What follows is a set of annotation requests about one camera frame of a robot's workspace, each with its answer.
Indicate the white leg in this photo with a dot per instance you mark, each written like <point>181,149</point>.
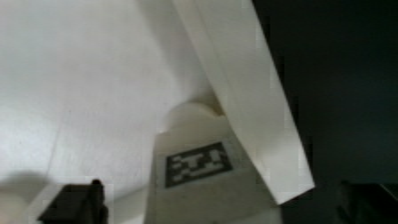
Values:
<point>206,190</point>

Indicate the white square tabletop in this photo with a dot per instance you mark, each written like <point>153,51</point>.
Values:
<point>107,60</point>

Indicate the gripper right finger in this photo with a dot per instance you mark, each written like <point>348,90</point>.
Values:
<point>368,203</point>

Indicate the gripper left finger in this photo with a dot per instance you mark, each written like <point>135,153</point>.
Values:
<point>76,207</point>

